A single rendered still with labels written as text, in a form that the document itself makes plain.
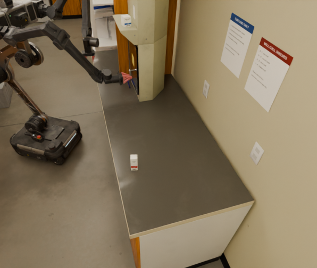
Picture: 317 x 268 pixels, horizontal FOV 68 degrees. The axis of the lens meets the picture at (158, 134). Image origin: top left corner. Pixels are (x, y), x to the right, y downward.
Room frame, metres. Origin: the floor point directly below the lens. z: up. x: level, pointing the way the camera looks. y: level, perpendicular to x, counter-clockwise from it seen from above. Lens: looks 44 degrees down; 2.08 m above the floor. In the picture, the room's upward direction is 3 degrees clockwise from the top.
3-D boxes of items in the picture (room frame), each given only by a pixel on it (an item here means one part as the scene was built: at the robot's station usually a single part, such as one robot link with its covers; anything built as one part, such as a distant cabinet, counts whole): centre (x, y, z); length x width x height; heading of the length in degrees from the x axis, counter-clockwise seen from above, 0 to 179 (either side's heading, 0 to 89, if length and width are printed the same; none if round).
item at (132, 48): (1.70, 0.23, 1.19); 0.30 x 0.01 x 0.40; 19
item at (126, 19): (1.61, 0.25, 1.54); 0.05 x 0.05 x 0.06; 32
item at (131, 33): (1.68, 0.27, 1.46); 0.32 x 0.11 x 0.10; 19
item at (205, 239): (1.56, 0.10, 0.45); 2.05 x 0.67 x 0.90; 19
